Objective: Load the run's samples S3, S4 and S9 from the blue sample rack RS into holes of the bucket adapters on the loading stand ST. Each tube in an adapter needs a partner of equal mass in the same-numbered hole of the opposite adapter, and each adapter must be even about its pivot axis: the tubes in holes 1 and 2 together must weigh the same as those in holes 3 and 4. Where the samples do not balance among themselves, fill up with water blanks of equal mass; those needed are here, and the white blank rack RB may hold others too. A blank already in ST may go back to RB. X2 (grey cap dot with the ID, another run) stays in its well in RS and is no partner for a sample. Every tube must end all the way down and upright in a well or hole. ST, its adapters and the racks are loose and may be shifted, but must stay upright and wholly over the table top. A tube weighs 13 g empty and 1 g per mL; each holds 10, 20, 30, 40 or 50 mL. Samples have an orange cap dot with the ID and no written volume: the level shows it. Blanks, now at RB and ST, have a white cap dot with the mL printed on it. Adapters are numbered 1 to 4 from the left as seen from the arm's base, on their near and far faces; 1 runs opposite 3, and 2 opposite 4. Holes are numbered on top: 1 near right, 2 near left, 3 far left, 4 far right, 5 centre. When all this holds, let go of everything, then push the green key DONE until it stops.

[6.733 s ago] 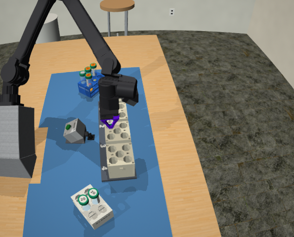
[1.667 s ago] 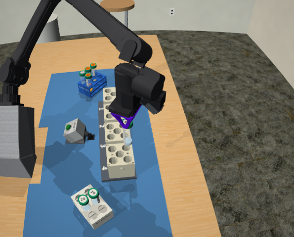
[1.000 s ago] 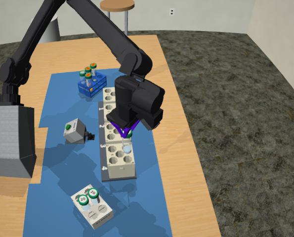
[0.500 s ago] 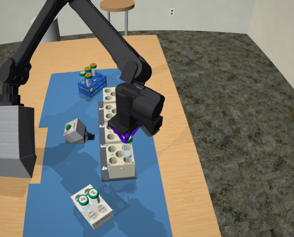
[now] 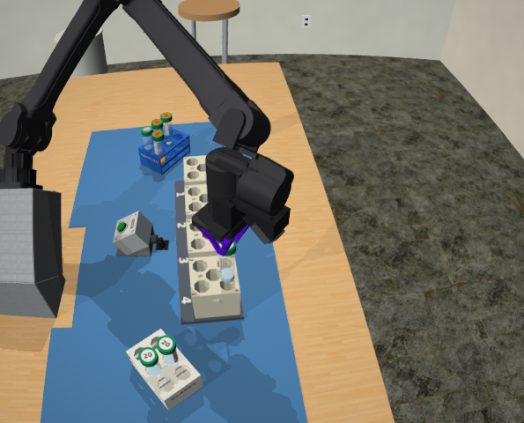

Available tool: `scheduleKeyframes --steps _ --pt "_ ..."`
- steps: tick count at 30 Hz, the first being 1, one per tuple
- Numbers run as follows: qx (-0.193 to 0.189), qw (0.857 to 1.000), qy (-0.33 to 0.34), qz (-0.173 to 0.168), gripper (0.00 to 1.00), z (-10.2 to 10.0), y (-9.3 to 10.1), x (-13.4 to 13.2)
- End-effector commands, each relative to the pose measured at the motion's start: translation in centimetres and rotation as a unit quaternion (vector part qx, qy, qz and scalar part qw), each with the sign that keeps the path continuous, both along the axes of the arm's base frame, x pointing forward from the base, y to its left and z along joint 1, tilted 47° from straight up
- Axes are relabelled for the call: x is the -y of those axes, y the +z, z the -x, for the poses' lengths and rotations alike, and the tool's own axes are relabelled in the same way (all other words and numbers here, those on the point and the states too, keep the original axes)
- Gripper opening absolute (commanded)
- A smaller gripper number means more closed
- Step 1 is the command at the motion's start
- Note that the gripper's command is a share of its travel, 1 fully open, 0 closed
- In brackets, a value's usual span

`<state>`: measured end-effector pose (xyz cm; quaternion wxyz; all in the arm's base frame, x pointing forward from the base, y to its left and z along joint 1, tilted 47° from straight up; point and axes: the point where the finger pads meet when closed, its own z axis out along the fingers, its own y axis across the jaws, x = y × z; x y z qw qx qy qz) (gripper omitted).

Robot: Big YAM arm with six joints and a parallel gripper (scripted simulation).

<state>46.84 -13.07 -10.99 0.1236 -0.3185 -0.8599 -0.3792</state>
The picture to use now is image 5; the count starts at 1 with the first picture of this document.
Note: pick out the beige block with round holes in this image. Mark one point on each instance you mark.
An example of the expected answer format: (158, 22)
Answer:
(204, 275)

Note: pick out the beige bucket adapter with round holes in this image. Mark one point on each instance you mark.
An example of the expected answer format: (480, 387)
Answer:
(192, 195)
(198, 244)
(194, 167)

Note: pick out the white tube rack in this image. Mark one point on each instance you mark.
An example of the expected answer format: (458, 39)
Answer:
(175, 387)

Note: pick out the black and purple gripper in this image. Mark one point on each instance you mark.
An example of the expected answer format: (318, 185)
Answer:
(204, 219)

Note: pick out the blue bench mat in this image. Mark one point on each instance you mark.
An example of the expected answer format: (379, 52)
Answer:
(248, 366)

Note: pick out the blue tube rack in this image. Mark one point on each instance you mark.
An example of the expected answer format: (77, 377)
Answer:
(151, 160)

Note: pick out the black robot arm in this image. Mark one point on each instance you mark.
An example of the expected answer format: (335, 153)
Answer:
(261, 185)

